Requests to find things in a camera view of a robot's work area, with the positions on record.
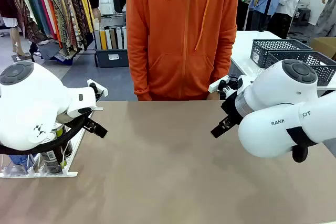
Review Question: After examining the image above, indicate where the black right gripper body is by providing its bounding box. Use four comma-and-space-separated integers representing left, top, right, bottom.
221, 93, 246, 125

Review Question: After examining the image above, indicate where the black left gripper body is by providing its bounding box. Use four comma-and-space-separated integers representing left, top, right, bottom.
82, 115, 95, 130

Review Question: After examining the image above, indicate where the grey plastic basket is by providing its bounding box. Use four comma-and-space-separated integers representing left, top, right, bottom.
250, 39, 313, 69
267, 50, 336, 87

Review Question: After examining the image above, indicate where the person's right forearm orange sleeve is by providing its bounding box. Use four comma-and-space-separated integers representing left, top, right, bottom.
126, 32, 153, 101

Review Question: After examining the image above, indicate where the person's left forearm orange sleeve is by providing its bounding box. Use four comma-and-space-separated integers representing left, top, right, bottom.
213, 27, 239, 84

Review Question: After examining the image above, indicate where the white can dispenser rack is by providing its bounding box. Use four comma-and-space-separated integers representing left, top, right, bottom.
0, 106, 104, 179

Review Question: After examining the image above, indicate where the white side table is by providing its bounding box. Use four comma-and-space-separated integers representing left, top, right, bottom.
230, 30, 336, 91

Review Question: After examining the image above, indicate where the grey storage bin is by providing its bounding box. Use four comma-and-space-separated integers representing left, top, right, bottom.
94, 47, 130, 68

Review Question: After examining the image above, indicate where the pile of folded grey fabric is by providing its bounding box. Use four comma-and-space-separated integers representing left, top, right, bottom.
38, 40, 78, 66

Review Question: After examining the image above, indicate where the yellow sample board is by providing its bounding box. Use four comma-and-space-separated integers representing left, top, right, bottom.
100, 30, 108, 50

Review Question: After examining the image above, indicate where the white sample board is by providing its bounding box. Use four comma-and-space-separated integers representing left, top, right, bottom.
105, 29, 113, 50

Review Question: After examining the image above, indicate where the brown sample board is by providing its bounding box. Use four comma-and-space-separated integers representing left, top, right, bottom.
109, 28, 118, 50

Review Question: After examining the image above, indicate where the person in orange hoodie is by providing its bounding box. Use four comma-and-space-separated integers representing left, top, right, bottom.
125, 0, 239, 101

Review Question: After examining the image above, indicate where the light grey sample board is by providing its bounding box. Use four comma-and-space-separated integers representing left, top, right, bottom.
115, 27, 123, 50

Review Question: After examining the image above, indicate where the beige sample board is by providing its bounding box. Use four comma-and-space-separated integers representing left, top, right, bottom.
121, 26, 128, 49

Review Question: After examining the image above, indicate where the brown cardboard box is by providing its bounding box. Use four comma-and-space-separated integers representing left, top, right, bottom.
309, 37, 336, 61

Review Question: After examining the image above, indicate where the dark plastic stool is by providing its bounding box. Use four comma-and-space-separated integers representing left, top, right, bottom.
297, 7, 312, 27

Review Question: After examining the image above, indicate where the rack of hanging patterned fabrics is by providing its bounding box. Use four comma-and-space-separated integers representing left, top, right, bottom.
13, 0, 96, 57

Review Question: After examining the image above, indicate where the mannequin in grey dress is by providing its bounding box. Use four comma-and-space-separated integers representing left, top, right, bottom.
313, 0, 336, 38

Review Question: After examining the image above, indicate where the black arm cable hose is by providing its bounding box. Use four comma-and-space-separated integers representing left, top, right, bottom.
0, 115, 89, 156
286, 126, 320, 163

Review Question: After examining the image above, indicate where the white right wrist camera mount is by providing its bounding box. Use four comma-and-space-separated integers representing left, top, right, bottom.
208, 74, 248, 97

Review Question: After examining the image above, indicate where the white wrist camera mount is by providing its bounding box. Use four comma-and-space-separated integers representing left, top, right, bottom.
87, 79, 109, 102
208, 74, 248, 97

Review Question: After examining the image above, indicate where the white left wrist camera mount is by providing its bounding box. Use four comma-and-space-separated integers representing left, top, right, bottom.
87, 79, 109, 102

